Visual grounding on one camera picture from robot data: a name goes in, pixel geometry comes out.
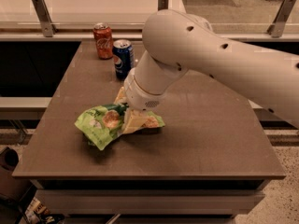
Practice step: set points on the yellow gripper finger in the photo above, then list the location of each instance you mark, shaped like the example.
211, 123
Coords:
133, 120
121, 97

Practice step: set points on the green rice chip bag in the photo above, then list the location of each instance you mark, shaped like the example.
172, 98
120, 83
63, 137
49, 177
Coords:
102, 124

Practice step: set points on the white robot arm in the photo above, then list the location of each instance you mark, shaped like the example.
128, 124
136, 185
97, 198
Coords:
177, 42

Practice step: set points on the blue pepsi can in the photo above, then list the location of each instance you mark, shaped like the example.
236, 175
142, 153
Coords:
123, 57

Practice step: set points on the orange soda can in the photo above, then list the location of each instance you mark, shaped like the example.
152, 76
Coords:
103, 40

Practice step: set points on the brown table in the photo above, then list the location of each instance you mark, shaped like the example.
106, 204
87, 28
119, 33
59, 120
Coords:
210, 158

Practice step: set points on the dark bin on floor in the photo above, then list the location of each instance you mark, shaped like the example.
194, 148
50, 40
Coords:
11, 188

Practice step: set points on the printed package on floor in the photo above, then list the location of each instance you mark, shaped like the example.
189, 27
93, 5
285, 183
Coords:
38, 213

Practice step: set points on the left metal railing post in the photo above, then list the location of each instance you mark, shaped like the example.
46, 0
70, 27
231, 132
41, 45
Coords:
47, 27

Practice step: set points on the metal railing post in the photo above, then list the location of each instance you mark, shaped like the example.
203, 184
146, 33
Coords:
276, 28
163, 4
47, 27

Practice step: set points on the middle metal railing post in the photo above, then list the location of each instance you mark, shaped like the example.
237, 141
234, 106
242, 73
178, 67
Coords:
163, 4

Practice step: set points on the right metal railing post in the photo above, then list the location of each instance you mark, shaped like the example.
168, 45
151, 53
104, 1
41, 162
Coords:
276, 28

